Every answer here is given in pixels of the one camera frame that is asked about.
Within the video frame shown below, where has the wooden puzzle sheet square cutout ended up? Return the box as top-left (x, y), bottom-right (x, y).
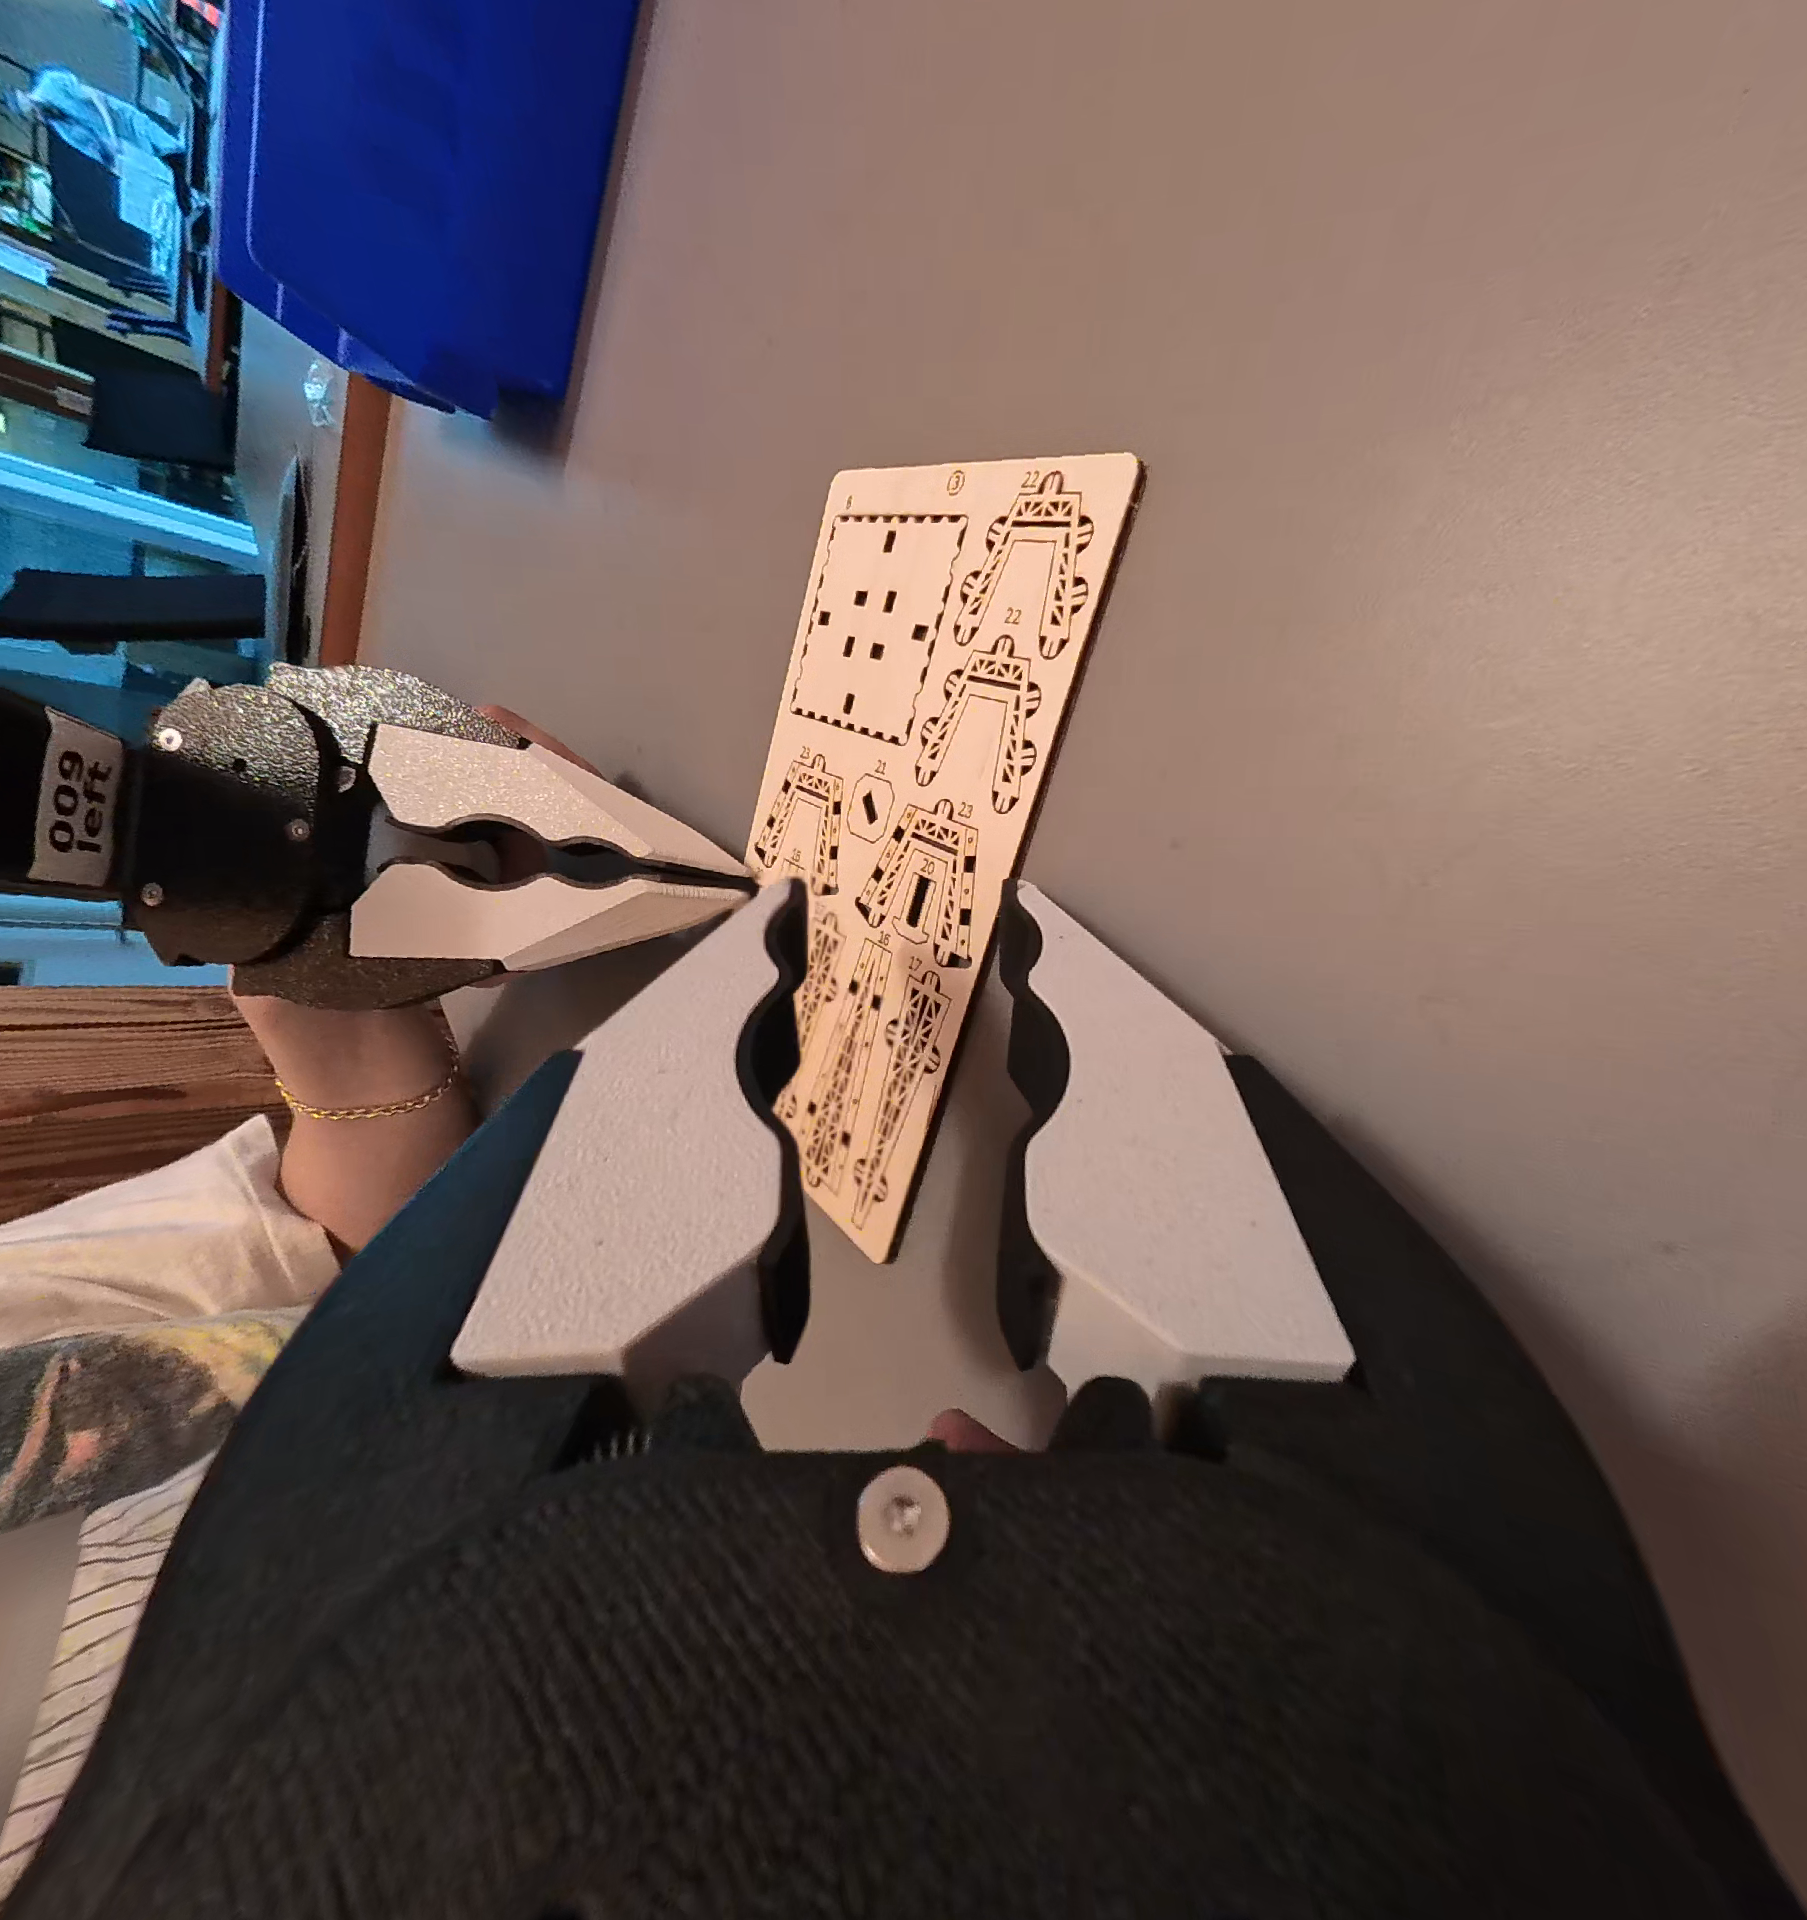
top-left (745, 450), bottom-right (1147, 1267)

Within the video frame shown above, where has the person's left hand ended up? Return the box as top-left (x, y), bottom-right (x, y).
top-left (236, 701), bottom-right (598, 1112)

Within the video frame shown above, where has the person's left forearm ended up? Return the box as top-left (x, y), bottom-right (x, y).
top-left (278, 1071), bottom-right (486, 1261)

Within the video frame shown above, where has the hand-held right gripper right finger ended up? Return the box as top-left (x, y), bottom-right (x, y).
top-left (998, 880), bottom-right (1361, 1388)

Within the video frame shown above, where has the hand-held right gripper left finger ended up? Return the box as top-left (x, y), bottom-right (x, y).
top-left (451, 876), bottom-right (815, 1384)

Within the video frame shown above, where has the blue plastic bin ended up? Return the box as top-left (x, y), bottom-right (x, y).
top-left (212, 0), bottom-right (648, 423)

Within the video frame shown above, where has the white printed shirt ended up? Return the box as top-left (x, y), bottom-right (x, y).
top-left (0, 1112), bottom-right (351, 1920)

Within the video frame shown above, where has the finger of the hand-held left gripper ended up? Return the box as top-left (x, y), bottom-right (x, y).
top-left (348, 857), bottom-right (758, 974)
top-left (366, 725), bottom-right (758, 889)

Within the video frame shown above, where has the gold chain bracelet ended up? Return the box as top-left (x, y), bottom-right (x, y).
top-left (278, 1034), bottom-right (463, 1124)

